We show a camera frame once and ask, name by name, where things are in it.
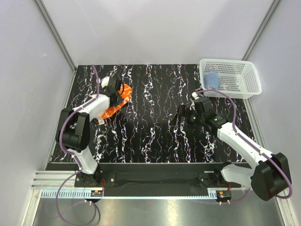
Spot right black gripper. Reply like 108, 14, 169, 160
169, 105, 205, 132

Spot orange white patterned towel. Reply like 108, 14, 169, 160
95, 83, 132, 125

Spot light blue towel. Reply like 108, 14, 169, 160
204, 72, 219, 90

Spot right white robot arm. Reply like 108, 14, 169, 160
171, 97, 292, 201

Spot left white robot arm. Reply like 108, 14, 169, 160
55, 76, 128, 186

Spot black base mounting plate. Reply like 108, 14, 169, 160
75, 163, 239, 188

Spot white plastic basket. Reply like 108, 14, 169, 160
199, 59, 262, 99

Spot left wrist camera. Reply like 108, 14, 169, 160
101, 76, 113, 90

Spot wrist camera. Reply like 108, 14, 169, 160
101, 76, 113, 90
190, 92, 200, 111

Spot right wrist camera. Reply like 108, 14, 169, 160
190, 92, 200, 111

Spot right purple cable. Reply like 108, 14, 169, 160
194, 89, 293, 205

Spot aluminium rail frame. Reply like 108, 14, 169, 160
32, 171, 248, 200

